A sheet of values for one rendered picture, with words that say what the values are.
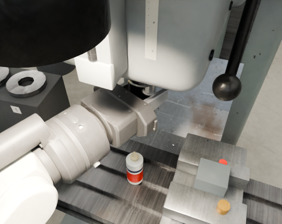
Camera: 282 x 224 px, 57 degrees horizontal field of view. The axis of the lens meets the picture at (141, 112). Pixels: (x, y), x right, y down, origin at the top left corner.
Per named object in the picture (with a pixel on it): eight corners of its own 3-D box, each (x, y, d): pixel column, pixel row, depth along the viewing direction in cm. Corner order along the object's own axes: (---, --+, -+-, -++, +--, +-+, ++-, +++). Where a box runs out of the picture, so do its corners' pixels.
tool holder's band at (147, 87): (122, 85, 41) (122, 80, 40) (136, 69, 44) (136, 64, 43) (149, 94, 39) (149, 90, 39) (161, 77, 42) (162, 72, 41)
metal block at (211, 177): (220, 203, 52) (227, 188, 48) (191, 193, 54) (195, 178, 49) (223, 181, 56) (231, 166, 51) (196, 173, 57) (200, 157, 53)
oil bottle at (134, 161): (139, 187, 64) (139, 162, 56) (124, 182, 65) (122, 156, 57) (145, 174, 66) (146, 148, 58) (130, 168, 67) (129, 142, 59)
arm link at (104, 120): (159, 101, 35) (90, 153, 29) (156, 144, 42) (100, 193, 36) (100, 64, 42) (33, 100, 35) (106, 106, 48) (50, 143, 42)
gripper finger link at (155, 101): (163, 98, 45) (138, 118, 42) (165, 84, 43) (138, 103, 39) (171, 103, 44) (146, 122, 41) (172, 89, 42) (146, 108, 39)
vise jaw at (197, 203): (239, 243, 48) (245, 235, 45) (161, 215, 52) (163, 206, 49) (241, 213, 52) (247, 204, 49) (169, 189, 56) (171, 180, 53)
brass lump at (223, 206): (227, 216, 47) (229, 212, 46) (215, 212, 48) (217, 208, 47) (228, 206, 49) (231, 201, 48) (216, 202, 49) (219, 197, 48)
